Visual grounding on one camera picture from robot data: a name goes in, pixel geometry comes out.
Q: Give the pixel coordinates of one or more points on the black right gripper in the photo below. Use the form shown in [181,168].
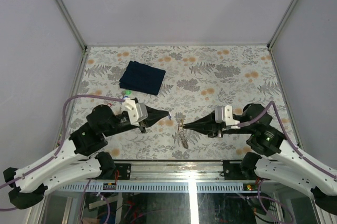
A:
[206,124]

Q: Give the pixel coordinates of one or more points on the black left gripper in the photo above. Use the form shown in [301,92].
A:
[155,116]

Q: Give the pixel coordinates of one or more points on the metal keyring with yellow grip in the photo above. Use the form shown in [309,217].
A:
[181,133]

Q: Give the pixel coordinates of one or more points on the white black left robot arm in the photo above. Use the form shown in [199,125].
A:
[79,156]

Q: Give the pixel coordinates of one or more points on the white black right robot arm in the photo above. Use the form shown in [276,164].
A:
[273,155]

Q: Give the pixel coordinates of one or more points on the key with green tag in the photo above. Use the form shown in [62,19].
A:
[126,92]

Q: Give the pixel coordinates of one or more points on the dark navy folded cloth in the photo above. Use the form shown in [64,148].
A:
[142,78]

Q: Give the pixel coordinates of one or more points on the floral patterned table mat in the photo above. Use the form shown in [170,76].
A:
[197,79]

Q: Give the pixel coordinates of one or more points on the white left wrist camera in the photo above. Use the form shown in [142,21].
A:
[136,112]

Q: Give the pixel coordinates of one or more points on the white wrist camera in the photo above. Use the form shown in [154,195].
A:
[224,115]
[136,112]

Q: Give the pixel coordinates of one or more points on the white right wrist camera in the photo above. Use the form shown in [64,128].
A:
[224,115]

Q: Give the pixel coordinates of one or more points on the aluminium front rail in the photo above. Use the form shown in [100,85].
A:
[180,171]

